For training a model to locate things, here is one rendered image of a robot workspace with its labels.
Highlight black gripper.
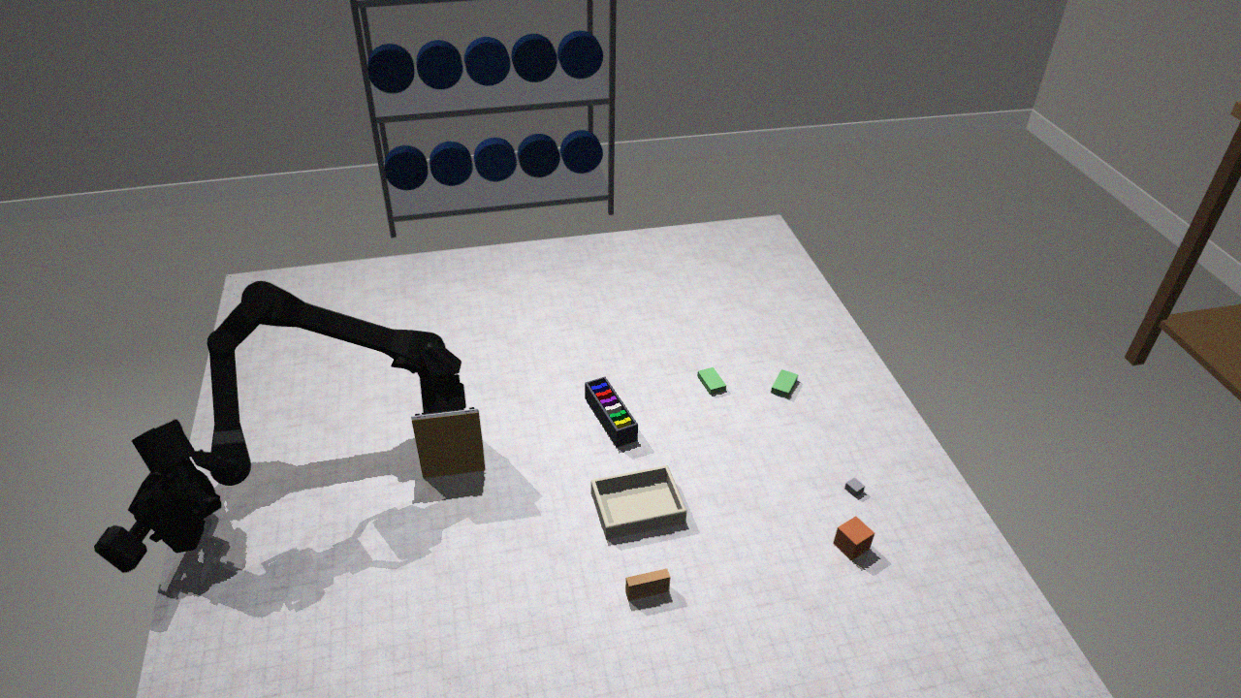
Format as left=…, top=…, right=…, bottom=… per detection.
left=94, top=471, right=182, bottom=573

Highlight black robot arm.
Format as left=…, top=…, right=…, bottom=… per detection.
left=132, top=281, right=467, bottom=553

